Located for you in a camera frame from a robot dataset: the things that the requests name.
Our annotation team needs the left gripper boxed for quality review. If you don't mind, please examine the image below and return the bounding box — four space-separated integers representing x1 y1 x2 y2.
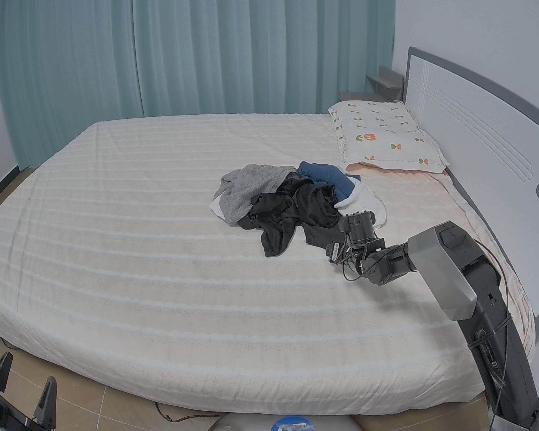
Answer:
0 352 57 431

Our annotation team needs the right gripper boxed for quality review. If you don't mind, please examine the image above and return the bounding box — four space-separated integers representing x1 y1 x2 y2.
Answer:
325 240 355 266

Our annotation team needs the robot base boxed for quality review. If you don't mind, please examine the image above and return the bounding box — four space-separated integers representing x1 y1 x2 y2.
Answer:
209 413 364 431

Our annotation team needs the pile of clothes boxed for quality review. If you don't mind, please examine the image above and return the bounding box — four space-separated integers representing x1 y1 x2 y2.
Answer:
210 161 387 259

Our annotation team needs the bed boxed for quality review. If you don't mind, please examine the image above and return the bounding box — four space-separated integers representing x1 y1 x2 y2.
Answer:
0 47 539 416

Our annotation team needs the white printed pillow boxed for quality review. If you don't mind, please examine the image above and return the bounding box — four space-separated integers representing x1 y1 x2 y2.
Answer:
328 101 451 174

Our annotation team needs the grey bedside table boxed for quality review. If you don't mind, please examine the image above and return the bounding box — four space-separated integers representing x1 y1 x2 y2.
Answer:
339 66 405 102

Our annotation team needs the blue-green curtain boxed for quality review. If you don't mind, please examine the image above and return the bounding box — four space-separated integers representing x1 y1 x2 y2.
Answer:
0 0 396 170

